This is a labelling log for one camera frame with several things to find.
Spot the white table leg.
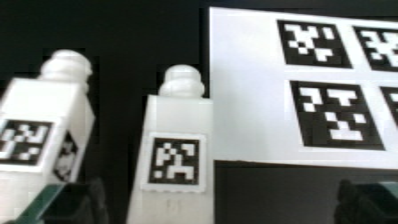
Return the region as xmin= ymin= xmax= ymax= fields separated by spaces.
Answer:
xmin=125 ymin=65 xmax=213 ymax=224
xmin=0 ymin=50 xmax=93 ymax=224

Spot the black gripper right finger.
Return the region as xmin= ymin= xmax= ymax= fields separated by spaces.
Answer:
xmin=333 ymin=180 xmax=398 ymax=224

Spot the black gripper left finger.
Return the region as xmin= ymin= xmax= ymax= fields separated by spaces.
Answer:
xmin=12 ymin=179 xmax=109 ymax=224

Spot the white sheet with tags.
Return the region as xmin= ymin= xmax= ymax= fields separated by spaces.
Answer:
xmin=209 ymin=8 xmax=398 ymax=170

